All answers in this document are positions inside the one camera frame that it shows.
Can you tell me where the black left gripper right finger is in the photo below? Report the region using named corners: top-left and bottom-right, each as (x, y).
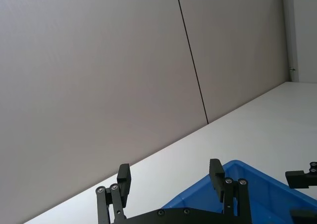
top-left (209, 159), bottom-right (252, 224)

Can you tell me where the white door frame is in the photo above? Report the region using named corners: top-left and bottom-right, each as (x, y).
top-left (281, 0), bottom-right (317, 83)

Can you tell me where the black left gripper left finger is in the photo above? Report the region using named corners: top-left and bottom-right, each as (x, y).
top-left (96, 163), bottom-right (132, 224)

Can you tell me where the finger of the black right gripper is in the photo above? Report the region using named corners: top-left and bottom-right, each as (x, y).
top-left (285, 161), bottom-right (317, 189)
top-left (289, 208), bottom-right (317, 224)

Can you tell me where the blue plastic bin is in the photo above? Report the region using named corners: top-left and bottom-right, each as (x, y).
top-left (160, 159), bottom-right (317, 224)

